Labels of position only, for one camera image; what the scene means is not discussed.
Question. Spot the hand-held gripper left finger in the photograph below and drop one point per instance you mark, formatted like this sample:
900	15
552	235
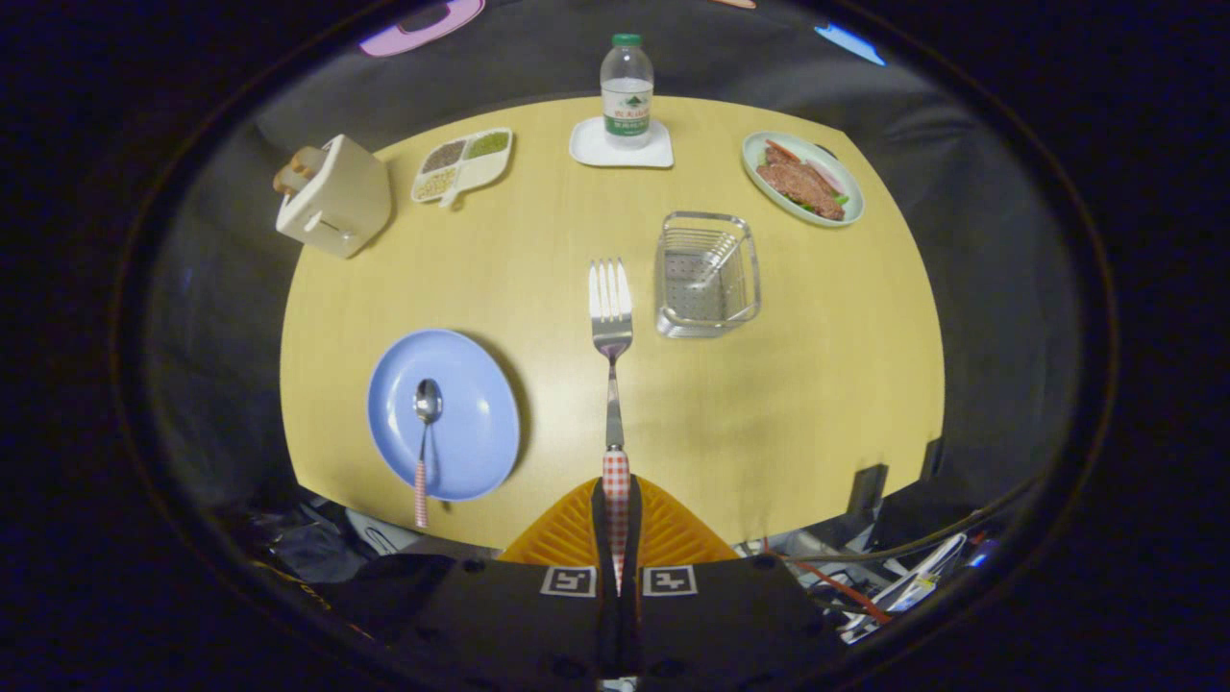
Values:
509	625

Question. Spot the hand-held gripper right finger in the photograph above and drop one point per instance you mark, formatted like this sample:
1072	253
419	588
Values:
721	625

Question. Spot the black table clamp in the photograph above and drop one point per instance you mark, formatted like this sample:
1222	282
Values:
868	490
932	459

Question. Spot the blue round plate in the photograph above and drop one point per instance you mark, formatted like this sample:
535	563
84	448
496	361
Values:
471	423

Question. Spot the dark bag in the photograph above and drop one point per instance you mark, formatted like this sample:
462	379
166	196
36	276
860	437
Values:
307	548

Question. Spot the clear plastic basket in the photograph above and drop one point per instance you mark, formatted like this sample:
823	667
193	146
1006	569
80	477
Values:
706	284

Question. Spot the brown meat with vegetables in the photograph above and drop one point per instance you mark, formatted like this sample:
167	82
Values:
798	183

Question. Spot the white toaster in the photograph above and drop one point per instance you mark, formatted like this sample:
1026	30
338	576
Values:
346	197

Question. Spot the white divided grain dish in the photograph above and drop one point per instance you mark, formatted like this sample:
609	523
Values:
461	163

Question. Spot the pale green plate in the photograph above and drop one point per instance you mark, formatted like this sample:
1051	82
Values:
759	159

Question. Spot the white square coaster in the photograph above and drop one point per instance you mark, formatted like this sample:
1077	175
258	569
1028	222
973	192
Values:
591	149

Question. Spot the brown bread slice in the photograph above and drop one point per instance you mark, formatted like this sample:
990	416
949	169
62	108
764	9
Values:
286	181
307	160

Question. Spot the clear plastic water bottle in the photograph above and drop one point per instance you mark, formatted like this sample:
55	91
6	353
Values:
627	91

